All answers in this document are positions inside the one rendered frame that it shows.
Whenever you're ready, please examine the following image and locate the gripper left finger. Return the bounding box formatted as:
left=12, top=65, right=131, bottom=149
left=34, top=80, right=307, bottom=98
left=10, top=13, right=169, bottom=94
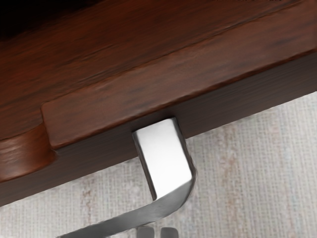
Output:
left=137, top=225, right=156, bottom=238

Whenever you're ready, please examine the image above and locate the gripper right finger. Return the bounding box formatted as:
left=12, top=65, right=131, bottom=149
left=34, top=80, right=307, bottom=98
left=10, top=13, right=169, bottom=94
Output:
left=160, top=226, right=179, bottom=238

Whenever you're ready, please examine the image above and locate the dark wood drawer, metal handle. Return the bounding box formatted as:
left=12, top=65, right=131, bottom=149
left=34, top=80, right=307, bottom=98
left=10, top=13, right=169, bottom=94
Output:
left=0, top=0, right=317, bottom=238

